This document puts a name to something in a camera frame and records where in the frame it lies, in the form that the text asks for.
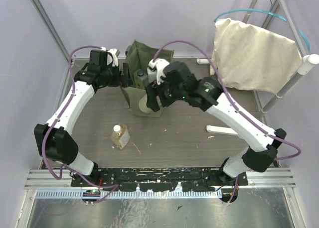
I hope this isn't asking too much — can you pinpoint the yellow-green round bottle white cap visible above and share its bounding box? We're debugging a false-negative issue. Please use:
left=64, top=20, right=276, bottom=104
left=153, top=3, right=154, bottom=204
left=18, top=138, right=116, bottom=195
left=139, top=94, right=153, bottom=114

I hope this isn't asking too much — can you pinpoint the amber bottle white cap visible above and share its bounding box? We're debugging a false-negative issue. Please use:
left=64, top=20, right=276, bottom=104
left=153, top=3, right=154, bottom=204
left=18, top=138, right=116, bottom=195
left=111, top=124, right=130, bottom=150

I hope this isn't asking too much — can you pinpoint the aluminium frame rail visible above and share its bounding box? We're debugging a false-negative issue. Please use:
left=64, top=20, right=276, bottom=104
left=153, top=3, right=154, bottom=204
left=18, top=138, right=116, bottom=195
left=25, top=167, right=296, bottom=203

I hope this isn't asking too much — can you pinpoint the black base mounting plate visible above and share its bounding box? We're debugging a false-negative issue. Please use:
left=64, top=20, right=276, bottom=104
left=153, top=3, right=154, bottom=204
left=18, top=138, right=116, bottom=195
left=70, top=167, right=250, bottom=193

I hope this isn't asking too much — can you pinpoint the teal plastic hanger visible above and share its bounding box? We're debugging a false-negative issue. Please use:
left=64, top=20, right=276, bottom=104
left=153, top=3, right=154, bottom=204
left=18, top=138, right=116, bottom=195
left=213, top=8, right=311, bottom=52

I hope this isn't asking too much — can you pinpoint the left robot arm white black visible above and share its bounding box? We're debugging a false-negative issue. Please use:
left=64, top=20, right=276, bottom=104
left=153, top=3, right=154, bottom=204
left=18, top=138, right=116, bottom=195
left=34, top=46, right=132, bottom=186

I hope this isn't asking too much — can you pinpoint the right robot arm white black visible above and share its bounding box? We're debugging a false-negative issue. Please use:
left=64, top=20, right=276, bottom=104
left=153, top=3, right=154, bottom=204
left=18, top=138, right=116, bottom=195
left=145, top=59, right=287, bottom=185

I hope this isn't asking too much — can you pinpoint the olive green canvas bag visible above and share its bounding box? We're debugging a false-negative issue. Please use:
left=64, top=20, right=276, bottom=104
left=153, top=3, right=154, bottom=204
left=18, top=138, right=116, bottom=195
left=121, top=40, right=162, bottom=117

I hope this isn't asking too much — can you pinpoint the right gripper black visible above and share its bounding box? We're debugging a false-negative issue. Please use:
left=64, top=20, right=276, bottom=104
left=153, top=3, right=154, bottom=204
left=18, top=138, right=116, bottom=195
left=144, top=76, right=186, bottom=112

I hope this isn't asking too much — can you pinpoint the clear square bottle black cap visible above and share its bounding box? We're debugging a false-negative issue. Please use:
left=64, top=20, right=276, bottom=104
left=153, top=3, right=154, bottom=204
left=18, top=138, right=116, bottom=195
left=134, top=69, right=148, bottom=90

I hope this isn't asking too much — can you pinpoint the white square bottle black cap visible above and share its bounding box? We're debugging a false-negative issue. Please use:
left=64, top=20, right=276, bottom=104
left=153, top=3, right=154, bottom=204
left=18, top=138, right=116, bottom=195
left=147, top=67, right=157, bottom=83

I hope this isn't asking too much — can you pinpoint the white grey clothes rack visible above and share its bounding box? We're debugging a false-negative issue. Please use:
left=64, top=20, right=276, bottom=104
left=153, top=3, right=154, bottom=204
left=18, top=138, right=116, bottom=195
left=242, top=0, right=319, bottom=125

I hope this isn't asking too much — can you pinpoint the cream cloth bag on rack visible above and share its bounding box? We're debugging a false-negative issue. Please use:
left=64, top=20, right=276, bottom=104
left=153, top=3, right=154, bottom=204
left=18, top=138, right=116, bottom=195
left=211, top=18, right=302, bottom=94

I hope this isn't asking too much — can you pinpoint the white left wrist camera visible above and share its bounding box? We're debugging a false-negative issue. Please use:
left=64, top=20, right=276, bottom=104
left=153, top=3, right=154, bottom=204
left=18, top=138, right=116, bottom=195
left=100, top=47, right=120, bottom=67

